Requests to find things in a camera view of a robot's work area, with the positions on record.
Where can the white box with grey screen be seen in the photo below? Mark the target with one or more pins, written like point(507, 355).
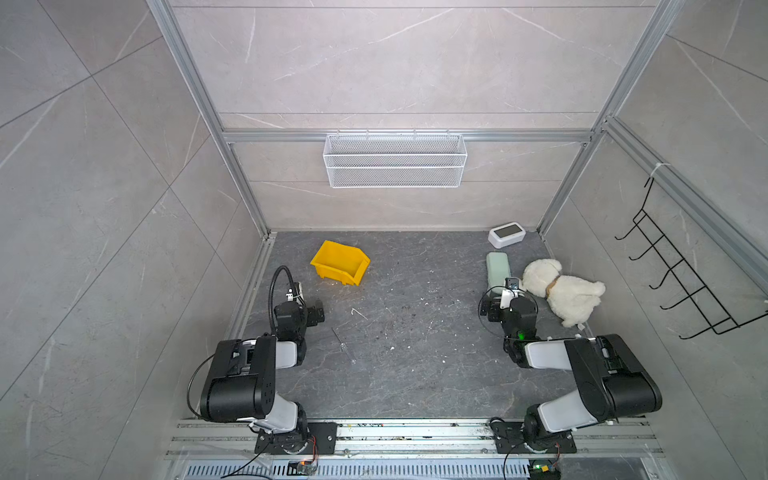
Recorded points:
point(506, 235)

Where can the aluminium mounting rail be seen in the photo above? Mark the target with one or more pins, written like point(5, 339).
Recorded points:
point(628, 438)

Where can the black wire hook rack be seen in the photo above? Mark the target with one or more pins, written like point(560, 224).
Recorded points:
point(678, 269)

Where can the mint green case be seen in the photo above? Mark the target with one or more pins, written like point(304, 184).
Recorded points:
point(498, 271)

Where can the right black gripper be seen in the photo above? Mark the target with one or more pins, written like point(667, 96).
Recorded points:
point(494, 307)

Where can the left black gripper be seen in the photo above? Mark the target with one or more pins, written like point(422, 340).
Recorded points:
point(314, 312)

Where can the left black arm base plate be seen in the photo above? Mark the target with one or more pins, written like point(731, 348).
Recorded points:
point(314, 438)

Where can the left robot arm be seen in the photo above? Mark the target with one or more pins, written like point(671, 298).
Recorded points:
point(240, 385)

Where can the white plush toy dog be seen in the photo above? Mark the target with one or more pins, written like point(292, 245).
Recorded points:
point(570, 298)

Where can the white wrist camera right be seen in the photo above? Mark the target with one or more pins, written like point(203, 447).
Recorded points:
point(510, 291)

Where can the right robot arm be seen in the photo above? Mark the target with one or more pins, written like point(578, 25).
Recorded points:
point(610, 380)

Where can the yellow plastic bin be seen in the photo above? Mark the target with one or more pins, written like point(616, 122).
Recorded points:
point(342, 263)

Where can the white wire mesh basket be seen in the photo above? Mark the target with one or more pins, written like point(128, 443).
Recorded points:
point(357, 161)

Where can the small grey screwdriver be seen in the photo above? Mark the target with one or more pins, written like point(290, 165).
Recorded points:
point(344, 347)

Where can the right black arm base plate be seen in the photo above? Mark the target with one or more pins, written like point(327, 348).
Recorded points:
point(517, 437)

